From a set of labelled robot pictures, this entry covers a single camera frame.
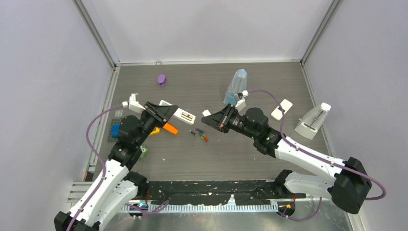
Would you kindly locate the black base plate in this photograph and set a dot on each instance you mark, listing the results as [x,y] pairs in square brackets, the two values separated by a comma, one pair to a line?
[219,192]

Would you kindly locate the green owl toy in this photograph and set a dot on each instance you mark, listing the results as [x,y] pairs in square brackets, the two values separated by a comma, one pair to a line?
[144,150]

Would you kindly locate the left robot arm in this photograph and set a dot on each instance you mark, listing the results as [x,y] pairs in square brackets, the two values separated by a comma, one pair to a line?
[117,183]

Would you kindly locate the small white remote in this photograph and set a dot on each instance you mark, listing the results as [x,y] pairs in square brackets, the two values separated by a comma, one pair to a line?
[284,106]

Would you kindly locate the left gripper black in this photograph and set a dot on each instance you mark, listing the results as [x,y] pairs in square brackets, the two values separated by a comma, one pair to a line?
[161,114]

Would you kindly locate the white remote control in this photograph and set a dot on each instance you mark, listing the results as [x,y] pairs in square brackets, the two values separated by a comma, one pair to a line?
[185,116]

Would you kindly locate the yellow tape measure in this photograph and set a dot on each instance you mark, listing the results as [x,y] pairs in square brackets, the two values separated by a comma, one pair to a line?
[155,131]

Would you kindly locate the blue lego brick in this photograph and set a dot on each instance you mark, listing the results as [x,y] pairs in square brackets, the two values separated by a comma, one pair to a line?
[115,130]

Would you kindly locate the white battery cover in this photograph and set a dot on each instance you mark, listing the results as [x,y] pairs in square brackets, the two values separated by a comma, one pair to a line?
[206,113]

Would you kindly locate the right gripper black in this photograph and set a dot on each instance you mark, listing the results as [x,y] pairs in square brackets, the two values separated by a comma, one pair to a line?
[220,120]

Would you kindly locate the purple cap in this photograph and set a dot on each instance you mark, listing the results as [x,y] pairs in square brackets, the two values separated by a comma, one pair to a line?
[161,80]

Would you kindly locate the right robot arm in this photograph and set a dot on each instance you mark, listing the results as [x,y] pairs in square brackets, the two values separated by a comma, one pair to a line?
[341,181]

